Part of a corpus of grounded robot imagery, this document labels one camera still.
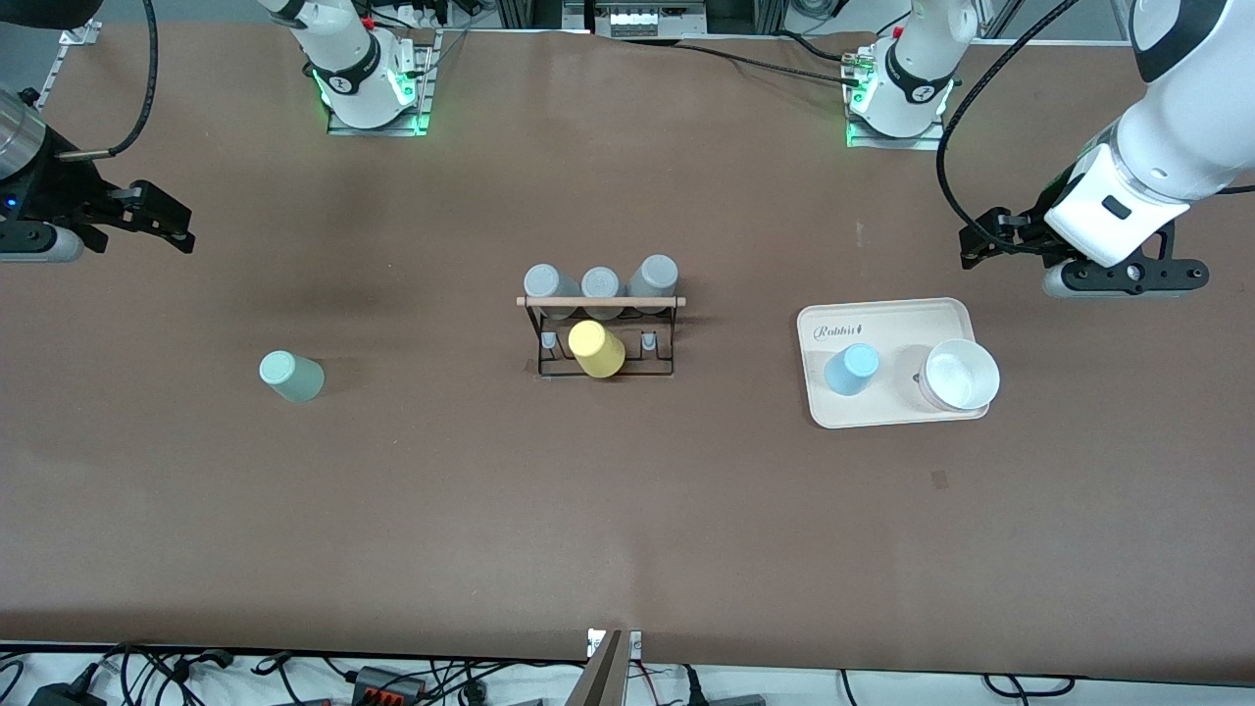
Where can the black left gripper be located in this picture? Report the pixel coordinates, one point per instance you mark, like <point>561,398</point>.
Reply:
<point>1023,233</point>

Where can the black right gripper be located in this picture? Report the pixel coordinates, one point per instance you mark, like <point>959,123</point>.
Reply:
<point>61,191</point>

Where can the light blue plastic cup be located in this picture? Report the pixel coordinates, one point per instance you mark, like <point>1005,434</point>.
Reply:
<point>851,371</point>

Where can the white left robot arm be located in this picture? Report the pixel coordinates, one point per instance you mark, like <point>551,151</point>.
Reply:
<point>1177,147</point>

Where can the cream rectangular tray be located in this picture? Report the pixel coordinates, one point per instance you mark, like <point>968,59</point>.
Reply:
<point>902,319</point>

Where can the white bowl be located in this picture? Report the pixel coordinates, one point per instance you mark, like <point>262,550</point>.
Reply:
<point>961,378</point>

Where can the pale green plastic cup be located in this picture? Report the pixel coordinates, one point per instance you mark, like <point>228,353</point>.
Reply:
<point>292,378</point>

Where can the grey plastic cup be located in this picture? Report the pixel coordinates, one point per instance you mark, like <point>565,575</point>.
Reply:
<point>655,275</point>
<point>544,281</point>
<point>600,282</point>

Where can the yellow plastic cup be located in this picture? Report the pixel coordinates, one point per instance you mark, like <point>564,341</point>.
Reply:
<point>596,351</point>

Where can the grey power strip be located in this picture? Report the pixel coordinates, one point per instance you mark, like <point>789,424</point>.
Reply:
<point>637,20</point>

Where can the black power adapter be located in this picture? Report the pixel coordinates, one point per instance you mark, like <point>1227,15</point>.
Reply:
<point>59,698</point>

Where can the black box with orange connectors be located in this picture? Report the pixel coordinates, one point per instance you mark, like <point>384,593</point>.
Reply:
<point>377,679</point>

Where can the white tag plate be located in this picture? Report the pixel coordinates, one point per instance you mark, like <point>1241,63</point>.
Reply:
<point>635,645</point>

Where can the aluminium profile bar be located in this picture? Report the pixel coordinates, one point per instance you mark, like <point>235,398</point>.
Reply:
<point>600,681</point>

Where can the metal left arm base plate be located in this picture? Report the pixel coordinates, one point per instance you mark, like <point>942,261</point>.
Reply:
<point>882,143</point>

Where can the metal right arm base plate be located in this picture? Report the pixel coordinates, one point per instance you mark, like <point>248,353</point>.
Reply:
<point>426,78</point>

